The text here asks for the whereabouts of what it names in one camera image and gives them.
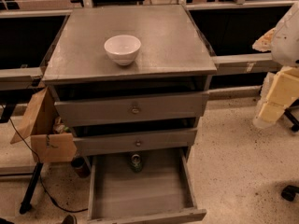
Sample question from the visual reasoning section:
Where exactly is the grey drawer cabinet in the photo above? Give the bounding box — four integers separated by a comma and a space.
41, 4, 218, 224

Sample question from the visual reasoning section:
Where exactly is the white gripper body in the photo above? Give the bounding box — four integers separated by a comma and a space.
263, 66, 299, 109

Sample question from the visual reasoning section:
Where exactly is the grey railing right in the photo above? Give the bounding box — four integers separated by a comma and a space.
212, 53, 281, 76

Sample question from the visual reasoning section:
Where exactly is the green soda can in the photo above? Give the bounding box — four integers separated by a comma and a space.
130, 153, 143, 173

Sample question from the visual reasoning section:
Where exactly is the black stand leg left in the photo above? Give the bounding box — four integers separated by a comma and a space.
20, 162, 43, 215

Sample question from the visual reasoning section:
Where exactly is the grey bottom drawer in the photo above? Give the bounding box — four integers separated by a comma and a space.
87, 148, 206, 224

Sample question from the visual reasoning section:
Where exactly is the grey middle drawer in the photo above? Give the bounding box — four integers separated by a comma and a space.
74, 129, 197, 156

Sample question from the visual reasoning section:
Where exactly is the grey drawer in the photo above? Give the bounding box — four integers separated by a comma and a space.
55, 91, 209, 127
74, 129, 197, 156
87, 148, 206, 224

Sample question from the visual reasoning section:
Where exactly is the grey top drawer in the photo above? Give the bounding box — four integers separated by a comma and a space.
55, 91, 209, 127

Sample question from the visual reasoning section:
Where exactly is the white ceramic bowl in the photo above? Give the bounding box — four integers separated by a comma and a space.
104, 35, 141, 65

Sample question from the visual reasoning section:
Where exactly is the black cable on floor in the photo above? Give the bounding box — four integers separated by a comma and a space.
8, 117, 89, 214

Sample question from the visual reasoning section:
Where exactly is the grey railing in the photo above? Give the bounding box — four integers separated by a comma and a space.
0, 67, 43, 91
212, 53, 281, 76

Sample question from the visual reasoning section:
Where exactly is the black stand leg right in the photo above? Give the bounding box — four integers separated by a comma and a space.
284, 100, 299, 133

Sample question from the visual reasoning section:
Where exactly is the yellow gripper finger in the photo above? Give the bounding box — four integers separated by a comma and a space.
253, 102, 284, 129
252, 28, 276, 52

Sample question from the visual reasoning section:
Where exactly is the black stand leg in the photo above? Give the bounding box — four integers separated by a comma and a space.
20, 162, 43, 215
284, 100, 299, 133

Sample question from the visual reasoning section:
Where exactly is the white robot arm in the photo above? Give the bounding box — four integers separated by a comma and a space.
252, 2, 299, 129

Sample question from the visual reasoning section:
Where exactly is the grey railing left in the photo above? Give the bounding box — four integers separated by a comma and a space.
0, 67, 43, 91

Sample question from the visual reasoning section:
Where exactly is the dark can on floor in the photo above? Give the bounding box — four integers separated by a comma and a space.
71, 156, 90, 178

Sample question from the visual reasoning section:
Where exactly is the black caster wheel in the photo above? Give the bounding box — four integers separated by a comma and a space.
281, 185, 299, 202

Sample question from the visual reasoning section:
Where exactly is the brown cardboard box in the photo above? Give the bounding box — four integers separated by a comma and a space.
10, 88, 77, 163

